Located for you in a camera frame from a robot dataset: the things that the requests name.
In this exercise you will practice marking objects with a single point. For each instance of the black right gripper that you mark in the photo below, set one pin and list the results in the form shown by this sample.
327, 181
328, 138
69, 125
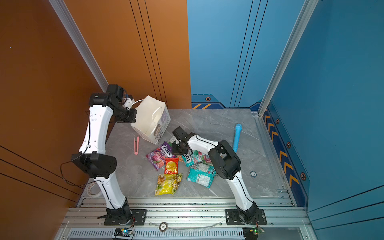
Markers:
175, 152

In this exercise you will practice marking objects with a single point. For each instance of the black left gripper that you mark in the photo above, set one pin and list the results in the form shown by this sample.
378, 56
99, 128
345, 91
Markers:
132, 119

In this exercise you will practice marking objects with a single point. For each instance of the teal Fox's candy bag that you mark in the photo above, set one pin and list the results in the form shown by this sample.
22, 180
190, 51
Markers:
196, 157

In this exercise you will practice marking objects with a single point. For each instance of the purple Fox's candy bag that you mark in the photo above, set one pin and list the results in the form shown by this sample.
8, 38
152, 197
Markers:
158, 156

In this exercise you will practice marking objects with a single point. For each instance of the white paper bag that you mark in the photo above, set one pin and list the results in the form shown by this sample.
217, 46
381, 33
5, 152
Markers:
152, 119

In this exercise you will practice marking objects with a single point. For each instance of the teal white candy bag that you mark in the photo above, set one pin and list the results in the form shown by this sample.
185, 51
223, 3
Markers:
202, 174

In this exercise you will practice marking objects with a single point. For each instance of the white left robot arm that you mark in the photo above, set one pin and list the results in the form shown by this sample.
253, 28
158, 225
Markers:
92, 159

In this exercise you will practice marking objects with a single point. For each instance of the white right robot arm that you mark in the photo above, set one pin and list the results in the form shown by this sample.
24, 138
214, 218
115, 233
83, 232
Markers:
227, 165

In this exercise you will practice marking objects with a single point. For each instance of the yellow snack bag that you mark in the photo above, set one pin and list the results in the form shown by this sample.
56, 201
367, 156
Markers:
168, 184

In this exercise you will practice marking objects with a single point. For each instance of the red yellow snack packet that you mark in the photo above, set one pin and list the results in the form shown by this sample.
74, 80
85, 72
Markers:
171, 166

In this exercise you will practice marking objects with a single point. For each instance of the pink utility knife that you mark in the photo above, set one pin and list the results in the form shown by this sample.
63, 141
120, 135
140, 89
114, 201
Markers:
136, 145

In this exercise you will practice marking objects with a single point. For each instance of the blue cylinder tool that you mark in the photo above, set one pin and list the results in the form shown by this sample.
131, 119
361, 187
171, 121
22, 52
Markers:
238, 130

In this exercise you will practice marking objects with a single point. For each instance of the clear tape roll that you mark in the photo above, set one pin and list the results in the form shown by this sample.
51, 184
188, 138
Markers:
93, 190

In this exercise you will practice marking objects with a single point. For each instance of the green circuit board left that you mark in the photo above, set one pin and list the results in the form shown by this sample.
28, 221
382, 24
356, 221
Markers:
124, 234

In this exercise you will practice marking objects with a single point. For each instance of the green circuit board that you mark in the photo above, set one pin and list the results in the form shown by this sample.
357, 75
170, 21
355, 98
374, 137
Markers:
252, 233
124, 234

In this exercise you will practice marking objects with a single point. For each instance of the green circuit board right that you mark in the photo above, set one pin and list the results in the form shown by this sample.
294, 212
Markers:
252, 233

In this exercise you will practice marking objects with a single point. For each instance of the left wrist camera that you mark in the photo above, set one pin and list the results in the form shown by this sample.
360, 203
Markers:
128, 103

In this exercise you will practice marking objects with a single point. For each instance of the aluminium rail frame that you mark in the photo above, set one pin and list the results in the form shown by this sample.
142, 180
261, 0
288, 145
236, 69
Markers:
188, 218

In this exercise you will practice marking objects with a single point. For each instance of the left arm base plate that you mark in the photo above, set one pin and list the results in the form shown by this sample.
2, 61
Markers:
133, 217

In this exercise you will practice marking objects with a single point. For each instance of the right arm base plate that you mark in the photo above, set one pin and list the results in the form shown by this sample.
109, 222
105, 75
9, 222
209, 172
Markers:
238, 217

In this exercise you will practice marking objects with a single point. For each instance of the aluminium corner post left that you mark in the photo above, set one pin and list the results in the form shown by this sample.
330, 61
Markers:
75, 34

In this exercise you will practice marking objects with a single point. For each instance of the aluminium corner post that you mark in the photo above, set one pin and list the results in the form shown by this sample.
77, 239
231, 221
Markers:
75, 34
294, 38

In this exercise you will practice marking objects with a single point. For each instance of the aluminium corner post right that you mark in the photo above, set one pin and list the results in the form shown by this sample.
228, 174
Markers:
294, 38

